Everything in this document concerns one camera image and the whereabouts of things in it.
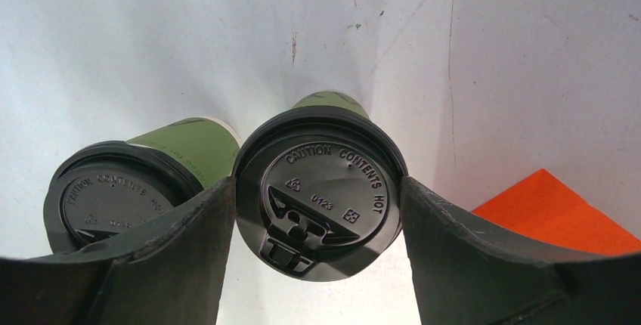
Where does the orange paper bag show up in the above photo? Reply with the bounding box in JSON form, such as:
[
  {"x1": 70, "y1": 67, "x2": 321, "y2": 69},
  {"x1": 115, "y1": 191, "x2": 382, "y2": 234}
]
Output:
[{"x1": 473, "y1": 169, "x2": 640, "y2": 255}]

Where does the green paper coffee cup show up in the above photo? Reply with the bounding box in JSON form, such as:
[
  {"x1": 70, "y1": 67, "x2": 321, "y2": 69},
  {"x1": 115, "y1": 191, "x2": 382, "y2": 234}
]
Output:
[{"x1": 126, "y1": 116, "x2": 241, "y2": 188}]

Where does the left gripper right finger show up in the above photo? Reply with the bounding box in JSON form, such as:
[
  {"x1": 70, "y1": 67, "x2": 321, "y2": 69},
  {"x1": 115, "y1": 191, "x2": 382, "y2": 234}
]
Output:
[{"x1": 401, "y1": 177, "x2": 640, "y2": 324}]

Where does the black coffee cup lid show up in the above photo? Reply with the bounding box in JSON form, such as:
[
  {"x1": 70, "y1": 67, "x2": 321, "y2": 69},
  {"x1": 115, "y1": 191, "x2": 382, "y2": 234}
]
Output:
[{"x1": 43, "y1": 141, "x2": 203, "y2": 253}]

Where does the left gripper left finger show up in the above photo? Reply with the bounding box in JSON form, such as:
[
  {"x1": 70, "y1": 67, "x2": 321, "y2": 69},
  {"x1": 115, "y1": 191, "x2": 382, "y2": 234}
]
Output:
[{"x1": 1, "y1": 178, "x2": 235, "y2": 324}]

